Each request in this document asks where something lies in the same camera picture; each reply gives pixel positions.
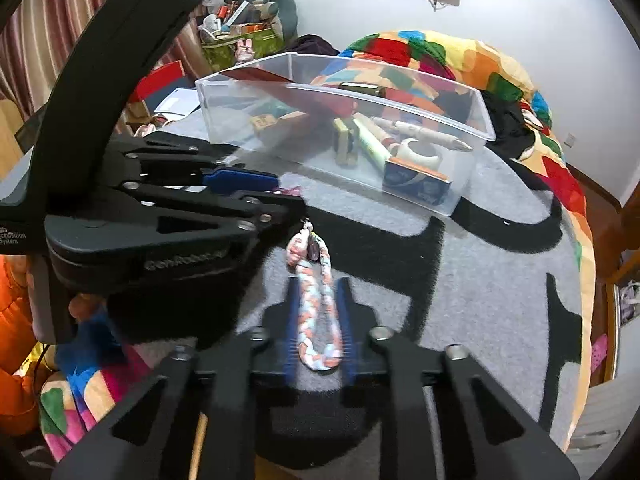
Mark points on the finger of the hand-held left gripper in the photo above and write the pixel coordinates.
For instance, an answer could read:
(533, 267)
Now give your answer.
(270, 212)
(240, 181)

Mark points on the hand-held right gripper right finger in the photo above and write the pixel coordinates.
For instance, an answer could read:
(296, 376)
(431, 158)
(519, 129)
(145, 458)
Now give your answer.
(346, 330)

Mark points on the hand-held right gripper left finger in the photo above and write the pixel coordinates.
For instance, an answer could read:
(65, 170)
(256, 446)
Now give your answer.
(294, 330)

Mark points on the small pink object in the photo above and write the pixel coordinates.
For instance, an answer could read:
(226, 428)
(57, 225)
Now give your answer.
(290, 190)

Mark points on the clear plastic box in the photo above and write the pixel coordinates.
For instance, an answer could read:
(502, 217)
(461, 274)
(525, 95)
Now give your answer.
(225, 110)

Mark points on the light green tube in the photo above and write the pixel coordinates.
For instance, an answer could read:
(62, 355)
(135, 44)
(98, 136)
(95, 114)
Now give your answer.
(372, 142)

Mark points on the small blue box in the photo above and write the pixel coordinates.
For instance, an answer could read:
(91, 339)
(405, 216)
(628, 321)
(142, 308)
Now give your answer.
(415, 182)

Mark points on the person's left hand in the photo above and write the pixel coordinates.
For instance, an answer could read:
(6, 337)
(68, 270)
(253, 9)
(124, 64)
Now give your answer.
(82, 307)

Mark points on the flat pink beige tube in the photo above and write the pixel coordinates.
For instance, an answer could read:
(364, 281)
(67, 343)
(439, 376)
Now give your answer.
(295, 121)

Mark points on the red box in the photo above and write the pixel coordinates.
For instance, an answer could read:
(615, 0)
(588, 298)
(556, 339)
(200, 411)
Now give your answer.
(160, 80)

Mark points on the pink bunny toy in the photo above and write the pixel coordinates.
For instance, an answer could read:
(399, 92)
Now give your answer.
(244, 50)

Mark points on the grey black patterned mat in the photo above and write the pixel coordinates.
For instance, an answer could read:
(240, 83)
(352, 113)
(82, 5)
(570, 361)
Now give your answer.
(475, 285)

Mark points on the green basket of clutter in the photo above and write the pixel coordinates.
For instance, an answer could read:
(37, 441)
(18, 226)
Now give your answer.
(260, 42)

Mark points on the clear tape roll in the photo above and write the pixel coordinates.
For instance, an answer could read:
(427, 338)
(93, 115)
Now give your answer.
(402, 152)

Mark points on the white pink tube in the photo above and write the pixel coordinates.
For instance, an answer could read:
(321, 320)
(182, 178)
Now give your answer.
(387, 123)

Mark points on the dark clothing pile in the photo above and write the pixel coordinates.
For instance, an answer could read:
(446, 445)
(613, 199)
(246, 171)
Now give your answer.
(315, 42)

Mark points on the grey plush pillow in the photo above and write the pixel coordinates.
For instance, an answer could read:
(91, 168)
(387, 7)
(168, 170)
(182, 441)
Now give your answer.
(285, 10)

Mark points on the white tube with gold tip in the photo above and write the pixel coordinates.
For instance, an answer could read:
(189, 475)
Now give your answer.
(440, 140)

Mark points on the black clothing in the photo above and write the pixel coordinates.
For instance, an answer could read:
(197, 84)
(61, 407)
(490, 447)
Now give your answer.
(505, 120)

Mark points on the pink slipper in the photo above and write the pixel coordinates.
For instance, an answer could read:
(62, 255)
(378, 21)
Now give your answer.
(599, 352)

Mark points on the colourful patchwork blanket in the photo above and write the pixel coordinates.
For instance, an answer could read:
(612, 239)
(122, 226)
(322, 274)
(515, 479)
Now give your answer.
(475, 60)

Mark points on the striped curtain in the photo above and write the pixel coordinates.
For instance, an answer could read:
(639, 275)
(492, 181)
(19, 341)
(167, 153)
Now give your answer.
(50, 10)

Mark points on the wall socket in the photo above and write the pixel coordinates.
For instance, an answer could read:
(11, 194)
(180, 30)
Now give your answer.
(570, 138)

